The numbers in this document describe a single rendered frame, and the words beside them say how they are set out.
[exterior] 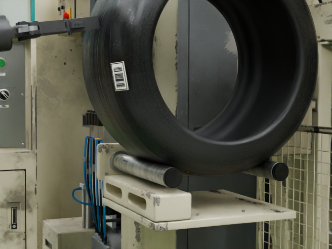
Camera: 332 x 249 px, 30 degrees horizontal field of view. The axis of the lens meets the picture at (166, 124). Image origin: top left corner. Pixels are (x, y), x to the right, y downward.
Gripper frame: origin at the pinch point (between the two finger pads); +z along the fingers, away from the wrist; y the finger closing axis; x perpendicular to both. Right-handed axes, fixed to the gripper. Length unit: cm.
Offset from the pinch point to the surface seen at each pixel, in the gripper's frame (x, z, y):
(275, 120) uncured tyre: 27.7, 39.6, -11.2
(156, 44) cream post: 6.0, 27.8, 25.2
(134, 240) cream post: 59, 14, 27
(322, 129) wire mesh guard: 34, 58, -4
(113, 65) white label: 9.8, 2.5, -9.0
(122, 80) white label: 13.1, 3.3, -10.6
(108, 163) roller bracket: 35.6, 8.2, 22.6
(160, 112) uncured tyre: 21.1, 10.5, -11.7
